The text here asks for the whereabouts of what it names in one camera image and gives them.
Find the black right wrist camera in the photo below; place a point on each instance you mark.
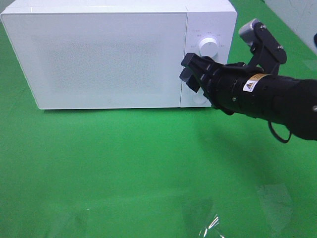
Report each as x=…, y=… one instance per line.
x=267, y=52

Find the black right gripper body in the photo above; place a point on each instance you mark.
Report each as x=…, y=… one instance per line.
x=224, y=88

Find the white microwave door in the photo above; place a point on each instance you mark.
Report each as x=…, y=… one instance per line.
x=98, y=61

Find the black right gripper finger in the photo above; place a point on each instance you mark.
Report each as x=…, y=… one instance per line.
x=193, y=79
x=198, y=64

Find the clear tape patch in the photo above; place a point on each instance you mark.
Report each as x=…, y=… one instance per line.
x=200, y=217
x=276, y=203

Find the upper white microwave knob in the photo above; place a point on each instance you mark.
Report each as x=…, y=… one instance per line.
x=208, y=46

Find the white microwave oven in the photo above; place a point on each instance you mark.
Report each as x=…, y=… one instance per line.
x=216, y=18

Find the clear tape patch right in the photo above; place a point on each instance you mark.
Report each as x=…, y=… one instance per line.
x=276, y=203

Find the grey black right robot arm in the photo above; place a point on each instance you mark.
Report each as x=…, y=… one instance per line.
x=245, y=89

